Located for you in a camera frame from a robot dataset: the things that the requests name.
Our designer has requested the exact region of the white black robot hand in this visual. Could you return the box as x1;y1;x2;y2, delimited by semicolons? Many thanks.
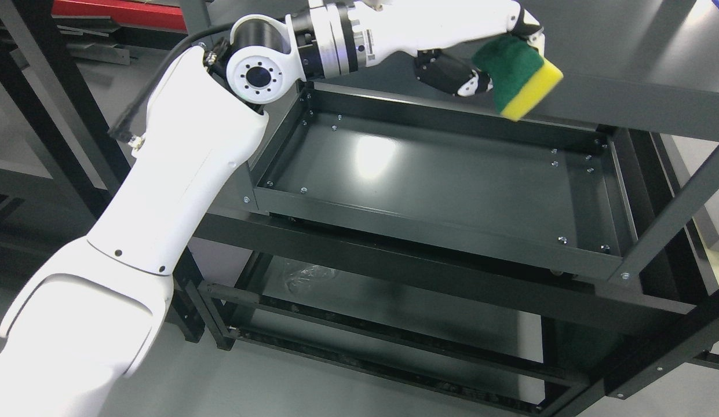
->
348;1;545;68

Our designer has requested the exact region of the green yellow sponge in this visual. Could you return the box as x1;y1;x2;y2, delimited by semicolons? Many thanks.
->
471;35;564;122

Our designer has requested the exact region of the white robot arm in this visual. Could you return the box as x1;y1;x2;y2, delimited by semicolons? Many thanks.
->
0;14;307;416

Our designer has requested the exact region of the grey metal shelf cart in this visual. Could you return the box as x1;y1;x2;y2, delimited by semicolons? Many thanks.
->
205;1;719;280

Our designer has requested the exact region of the black metal shelf rack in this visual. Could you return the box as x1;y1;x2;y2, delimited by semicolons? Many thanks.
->
0;0;719;417

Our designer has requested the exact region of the red metal beam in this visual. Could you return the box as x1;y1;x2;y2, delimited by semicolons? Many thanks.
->
52;1;185;31

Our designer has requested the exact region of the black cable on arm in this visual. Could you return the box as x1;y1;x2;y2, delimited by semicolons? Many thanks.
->
108;22;241;142

